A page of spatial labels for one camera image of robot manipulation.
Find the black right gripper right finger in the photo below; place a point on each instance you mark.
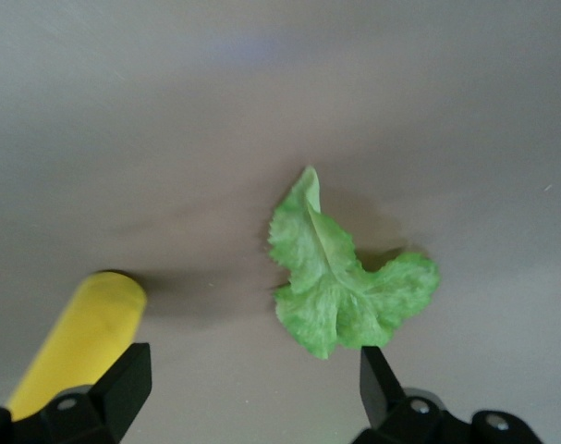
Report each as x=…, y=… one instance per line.
x=381, y=398

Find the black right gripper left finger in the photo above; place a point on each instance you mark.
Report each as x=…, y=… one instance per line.
x=118, y=398

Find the yellow squeeze bottle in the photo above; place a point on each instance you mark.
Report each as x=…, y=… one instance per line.
x=86, y=324

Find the green lettuce leaf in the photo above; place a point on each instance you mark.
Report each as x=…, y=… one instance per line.
x=335, y=287

